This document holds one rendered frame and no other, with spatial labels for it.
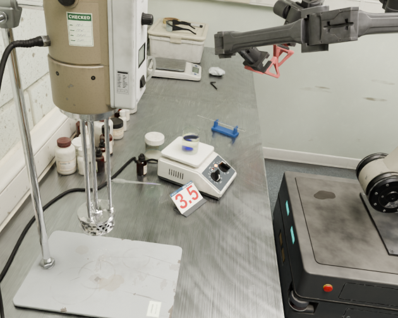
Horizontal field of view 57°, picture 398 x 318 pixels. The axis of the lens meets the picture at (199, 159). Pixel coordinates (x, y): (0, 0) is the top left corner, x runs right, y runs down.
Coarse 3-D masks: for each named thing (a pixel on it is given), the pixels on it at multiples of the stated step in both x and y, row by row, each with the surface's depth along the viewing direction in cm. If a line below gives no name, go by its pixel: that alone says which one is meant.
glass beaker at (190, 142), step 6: (186, 126) 103; (192, 126) 103; (198, 126) 103; (186, 132) 99; (192, 132) 104; (198, 132) 103; (186, 138) 100; (192, 138) 100; (198, 138) 101; (186, 144) 101; (192, 144) 101; (198, 144) 103; (186, 150) 102; (192, 150) 102
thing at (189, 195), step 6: (192, 186) 100; (180, 192) 97; (186, 192) 98; (192, 192) 99; (174, 198) 95; (180, 198) 96; (186, 198) 97; (192, 198) 98; (198, 198) 100; (180, 204) 95; (186, 204) 96
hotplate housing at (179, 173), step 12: (168, 168) 103; (180, 168) 101; (192, 168) 101; (204, 168) 102; (168, 180) 106; (180, 180) 103; (192, 180) 101; (204, 180) 100; (204, 192) 102; (216, 192) 100
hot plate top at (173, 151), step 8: (176, 144) 107; (200, 144) 108; (168, 152) 103; (176, 152) 104; (200, 152) 105; (208, 152) 105; (176, 160) 101; (184, 160) 100; (192, 160) 101; (200, 160) 101
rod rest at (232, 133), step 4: (216, 120) 136; (216, 124) 136; (212, 128) 136; (216, 128) 136; (220, 128) 136; (224, 128) 136; (220, 132) 135; (224, 132) 134; (228, 132) 134; (232, 132) 134; (236, 132) 134; (232, 136) 133; (236, 136) 134
